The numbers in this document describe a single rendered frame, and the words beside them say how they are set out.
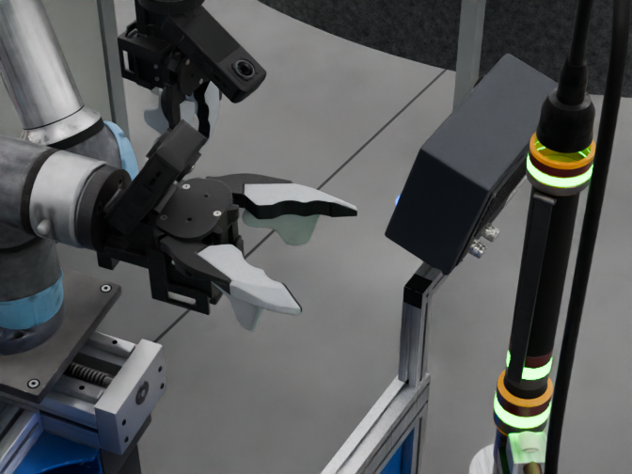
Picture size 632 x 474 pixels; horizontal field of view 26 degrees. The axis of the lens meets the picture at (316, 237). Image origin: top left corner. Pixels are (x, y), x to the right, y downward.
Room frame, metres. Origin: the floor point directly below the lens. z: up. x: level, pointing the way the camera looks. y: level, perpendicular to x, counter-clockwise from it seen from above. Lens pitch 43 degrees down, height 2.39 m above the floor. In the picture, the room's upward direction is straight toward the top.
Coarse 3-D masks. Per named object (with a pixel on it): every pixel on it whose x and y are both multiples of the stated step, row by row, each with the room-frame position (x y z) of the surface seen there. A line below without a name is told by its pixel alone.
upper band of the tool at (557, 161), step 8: (536, 136) 0.72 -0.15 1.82; (536, 144) 0.73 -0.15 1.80; (592, 144) 0.71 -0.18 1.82; (536, 152) 0.70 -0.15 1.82; (544, 152) 0.73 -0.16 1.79; (552, 152) 0.73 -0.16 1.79; (560, 152) 0.73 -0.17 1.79; (576, 152) 0.73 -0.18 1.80; (584, 152) 0.72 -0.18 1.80; (592, 152) 0.70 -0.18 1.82; (544, 160) 0.69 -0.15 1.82; (552, 160) 0.73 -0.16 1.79; (560, 160) 0.73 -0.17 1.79; (568, 160) 0.73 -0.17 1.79; (584, 160) 0.69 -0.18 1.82; (528, 168) 0.71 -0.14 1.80; (536, 168) 0.70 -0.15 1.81; (560, 168) 0.69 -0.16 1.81; (568, 168) 0.69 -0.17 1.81; (552, 176) 0.69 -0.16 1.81; (576, 176) 0.69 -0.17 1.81
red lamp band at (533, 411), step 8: (496, 392) 0.71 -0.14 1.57; (552, 392) 0.70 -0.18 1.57; (504, 400) 0.70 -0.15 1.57; (504, 408) 0.69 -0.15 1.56; (512, 408) 0.69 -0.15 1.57; (520, 408) 0.69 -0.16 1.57; (528, 408) 0.69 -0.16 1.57; (536, 408) 0.69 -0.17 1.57; (544, 408) 0.69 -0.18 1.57; (520, 416) 0.69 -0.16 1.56; (528, 416) 0.69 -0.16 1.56
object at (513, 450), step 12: (492, 444) 0.74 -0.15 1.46; (516, 444) 0.67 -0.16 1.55; (540, 444) 0.67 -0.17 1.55; (480, 456) 0.73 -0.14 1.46; (492, 456) 0.73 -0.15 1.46; (504, 456) 0.68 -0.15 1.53; (516, 456) 0.66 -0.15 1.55; (528, 456) 0.66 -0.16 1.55; (540, 456) 0.66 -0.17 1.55; (480, 468) 0.71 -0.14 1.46; (492, 468) 0.71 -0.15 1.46; (504, 468) 0.67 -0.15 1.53; (516, 468) 0.65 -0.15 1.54
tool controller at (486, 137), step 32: (512, 64) 1.59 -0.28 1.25; (480, 96) 1.52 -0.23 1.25; (512, 96) 1.53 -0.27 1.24; (544, 96) 1.54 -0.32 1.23; (448, 128) 1.44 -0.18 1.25; (480, 128) 1.46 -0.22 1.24; (512, 128) 1.47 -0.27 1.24; (416, 160) 1.40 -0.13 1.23; (448, 160) 1.39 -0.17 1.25; (480, 160) 1.40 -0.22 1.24; (512, 160) 1.41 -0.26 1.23; (416, 192) 1.40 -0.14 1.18; (448, 192) 1.38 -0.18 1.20; (480, 192) 1.35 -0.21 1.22; (512, 192) 1.50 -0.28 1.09; (416, 224) 1.40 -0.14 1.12; (448, 224) 1.37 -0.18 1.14; (480, 224) 1.38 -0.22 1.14; (416, 256) 1.40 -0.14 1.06; (448, 256) 1.37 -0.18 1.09; (480, 256) 1.38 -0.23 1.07
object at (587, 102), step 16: (560, 80) 0.71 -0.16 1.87; (576, 80) 0.70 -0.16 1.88; (560, 96) 0.70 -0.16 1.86; (576, 96) 0.70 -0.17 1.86; (544, 112) 0.70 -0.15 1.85; (560, 112) 0.70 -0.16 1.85; (576, 112) 0.70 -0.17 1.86; (592, 112) 0.70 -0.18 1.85; (544, 128) 0.70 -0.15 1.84; (560, 128) 0.69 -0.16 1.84; (576, 128) 0.69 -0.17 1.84; (544, 144) 0.70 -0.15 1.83; (560, 144) 0.69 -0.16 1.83; (576, 144) 0.69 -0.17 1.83; (496, 432) 0.71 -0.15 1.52; (496, 448) 0.70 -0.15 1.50; (496, 464) 0.70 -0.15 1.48
